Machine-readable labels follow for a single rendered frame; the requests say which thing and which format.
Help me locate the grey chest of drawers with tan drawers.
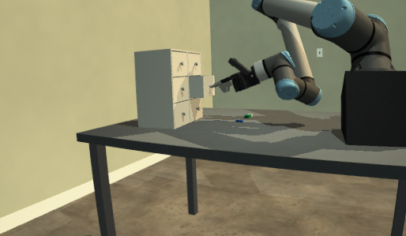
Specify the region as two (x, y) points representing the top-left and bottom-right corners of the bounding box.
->
(134, 49), (201, 129)

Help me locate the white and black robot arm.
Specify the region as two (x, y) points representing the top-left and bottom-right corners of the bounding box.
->
(252, 0), (395, 106)

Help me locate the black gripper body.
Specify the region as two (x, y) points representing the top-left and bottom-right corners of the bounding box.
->
(232, 66), (260, 92)

